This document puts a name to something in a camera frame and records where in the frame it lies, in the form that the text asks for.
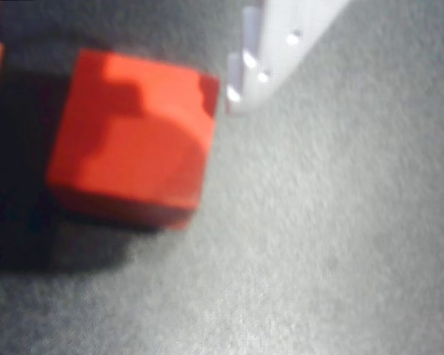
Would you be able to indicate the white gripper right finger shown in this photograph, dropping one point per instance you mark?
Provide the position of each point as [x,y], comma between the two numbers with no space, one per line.
[281,55]

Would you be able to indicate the black desk mat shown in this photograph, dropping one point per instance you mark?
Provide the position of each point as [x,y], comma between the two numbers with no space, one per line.
[318,222]

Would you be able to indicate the red cube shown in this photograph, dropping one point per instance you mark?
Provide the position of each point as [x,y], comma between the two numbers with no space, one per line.
[133,148]

